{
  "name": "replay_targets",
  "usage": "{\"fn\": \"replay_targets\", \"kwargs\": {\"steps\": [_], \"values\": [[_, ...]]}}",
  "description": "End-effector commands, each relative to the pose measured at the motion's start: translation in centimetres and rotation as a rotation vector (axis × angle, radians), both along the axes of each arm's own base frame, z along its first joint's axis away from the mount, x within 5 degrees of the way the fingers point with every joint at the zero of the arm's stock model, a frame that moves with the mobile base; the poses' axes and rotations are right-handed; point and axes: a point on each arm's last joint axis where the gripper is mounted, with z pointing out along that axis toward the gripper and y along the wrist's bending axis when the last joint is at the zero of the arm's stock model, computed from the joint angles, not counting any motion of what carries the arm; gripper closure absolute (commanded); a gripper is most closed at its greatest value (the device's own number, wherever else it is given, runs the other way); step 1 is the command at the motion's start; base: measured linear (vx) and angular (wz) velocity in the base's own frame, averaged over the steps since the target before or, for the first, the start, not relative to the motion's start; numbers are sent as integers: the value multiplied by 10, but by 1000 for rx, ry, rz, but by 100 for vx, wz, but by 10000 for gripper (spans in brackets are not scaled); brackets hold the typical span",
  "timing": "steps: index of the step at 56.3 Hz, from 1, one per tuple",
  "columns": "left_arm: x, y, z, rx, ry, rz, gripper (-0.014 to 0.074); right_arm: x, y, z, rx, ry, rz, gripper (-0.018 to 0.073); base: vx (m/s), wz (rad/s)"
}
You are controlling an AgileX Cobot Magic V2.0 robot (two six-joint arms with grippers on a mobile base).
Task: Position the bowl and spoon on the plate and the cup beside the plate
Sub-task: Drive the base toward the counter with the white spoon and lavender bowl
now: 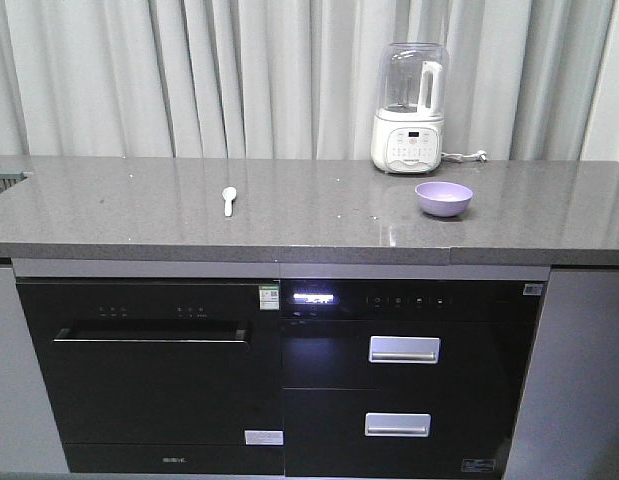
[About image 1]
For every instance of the light blue soup spoon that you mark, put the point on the light blue soup spoon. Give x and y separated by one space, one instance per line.
229 194

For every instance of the purple bowl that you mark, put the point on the purple bowl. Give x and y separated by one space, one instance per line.
443 199

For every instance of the black drawer disinfection cabinet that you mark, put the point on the black drawer disinfection cabinet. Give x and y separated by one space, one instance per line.
413 379

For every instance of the black built-in dishwasher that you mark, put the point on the black built-in dishwasher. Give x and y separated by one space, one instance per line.
159 376

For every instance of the white blender with clear jar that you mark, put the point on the white blender with clear jar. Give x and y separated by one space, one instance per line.
408 123

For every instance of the grey pleated curtain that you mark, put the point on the grey pleated curtain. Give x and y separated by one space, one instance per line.
527 80

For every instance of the dark sink grate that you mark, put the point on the dark sink grate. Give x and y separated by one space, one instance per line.
10 177

